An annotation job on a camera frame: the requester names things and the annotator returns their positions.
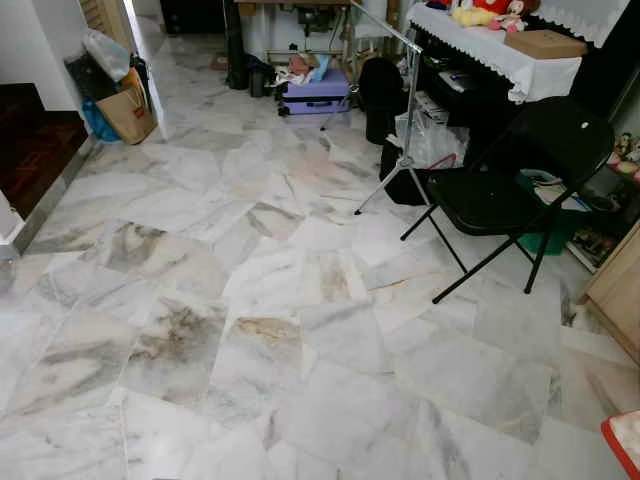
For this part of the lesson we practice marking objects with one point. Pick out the dark wooden step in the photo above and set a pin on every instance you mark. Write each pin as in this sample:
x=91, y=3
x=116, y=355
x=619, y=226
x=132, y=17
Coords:
x=35, y=145

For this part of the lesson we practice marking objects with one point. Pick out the blue bag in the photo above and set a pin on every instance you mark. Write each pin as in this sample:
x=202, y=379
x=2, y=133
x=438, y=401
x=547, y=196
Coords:
x=98, y=124

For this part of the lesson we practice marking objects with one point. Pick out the black folding chair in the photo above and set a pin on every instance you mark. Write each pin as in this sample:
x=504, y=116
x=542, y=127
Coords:
x=500, y=190

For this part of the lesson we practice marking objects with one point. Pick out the yellow plush toy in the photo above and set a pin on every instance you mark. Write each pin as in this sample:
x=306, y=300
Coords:
x=472, y=14

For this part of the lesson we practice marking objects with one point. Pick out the green plastic basin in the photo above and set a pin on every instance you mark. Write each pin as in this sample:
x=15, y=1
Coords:
x=548, y=235

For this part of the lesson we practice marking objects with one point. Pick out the silver tripod stand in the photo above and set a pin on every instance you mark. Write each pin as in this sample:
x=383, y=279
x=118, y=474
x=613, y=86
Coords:
x=409, y=100

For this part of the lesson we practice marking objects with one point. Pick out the light wooden cabinet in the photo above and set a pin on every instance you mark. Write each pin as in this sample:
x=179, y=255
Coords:
x=618, y=290

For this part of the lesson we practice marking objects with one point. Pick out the purple storage box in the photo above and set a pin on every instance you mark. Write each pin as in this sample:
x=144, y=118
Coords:
x=315, y=92

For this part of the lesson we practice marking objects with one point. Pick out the white plastic bag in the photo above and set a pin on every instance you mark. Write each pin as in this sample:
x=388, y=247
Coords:
x=106, y=52

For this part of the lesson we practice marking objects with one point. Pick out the brown cardboard box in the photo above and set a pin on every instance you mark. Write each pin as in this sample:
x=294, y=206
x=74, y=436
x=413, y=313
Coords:
x=545, y=44

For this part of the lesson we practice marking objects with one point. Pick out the brown paper bag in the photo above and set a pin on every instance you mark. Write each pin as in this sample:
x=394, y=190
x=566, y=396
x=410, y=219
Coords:
x=126, y=116

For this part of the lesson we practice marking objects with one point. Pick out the clear plastic bag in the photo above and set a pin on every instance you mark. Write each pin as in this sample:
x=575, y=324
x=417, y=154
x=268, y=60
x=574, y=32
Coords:
x=432, y=140

